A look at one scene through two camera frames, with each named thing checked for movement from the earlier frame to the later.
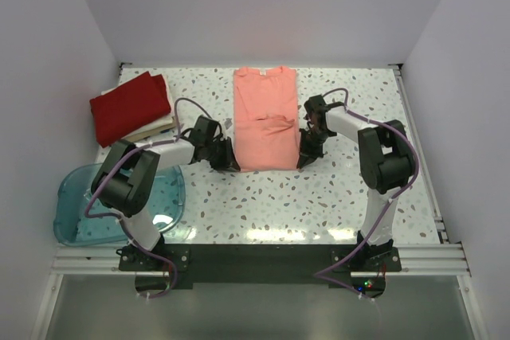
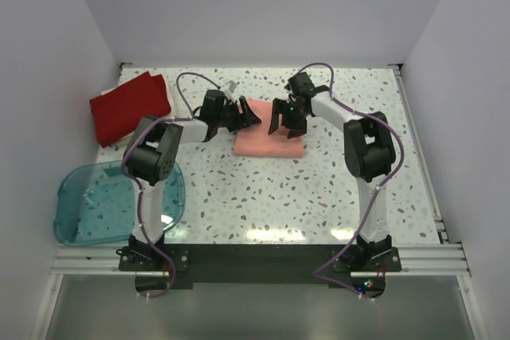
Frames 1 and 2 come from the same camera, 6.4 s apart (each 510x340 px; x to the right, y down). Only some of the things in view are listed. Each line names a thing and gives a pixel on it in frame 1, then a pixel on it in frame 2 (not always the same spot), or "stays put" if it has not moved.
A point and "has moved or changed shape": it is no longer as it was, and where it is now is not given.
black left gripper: (228, 163) to (246, 119)
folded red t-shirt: (129, 106) stays put
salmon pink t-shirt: (266, 118) has moved or changed shape
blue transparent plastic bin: (165, 202) stays put
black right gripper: (307, 155) to (280, 107)
